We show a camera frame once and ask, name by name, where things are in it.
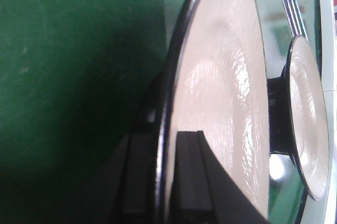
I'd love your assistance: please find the white outer conveyor rim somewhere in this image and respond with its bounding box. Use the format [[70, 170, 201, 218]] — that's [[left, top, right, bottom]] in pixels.
[[320, 0, 336, 223]]

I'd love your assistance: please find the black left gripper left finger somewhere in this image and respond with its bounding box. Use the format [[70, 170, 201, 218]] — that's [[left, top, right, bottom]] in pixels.
[[78, 133, 155, 223]]

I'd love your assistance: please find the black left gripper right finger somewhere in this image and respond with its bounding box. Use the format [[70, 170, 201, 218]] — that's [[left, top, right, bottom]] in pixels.
[[170, 131, 268, 223]]

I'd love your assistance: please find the beige plate black rim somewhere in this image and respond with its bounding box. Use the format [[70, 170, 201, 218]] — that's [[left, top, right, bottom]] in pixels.
[[152, 0, 270, 223]]

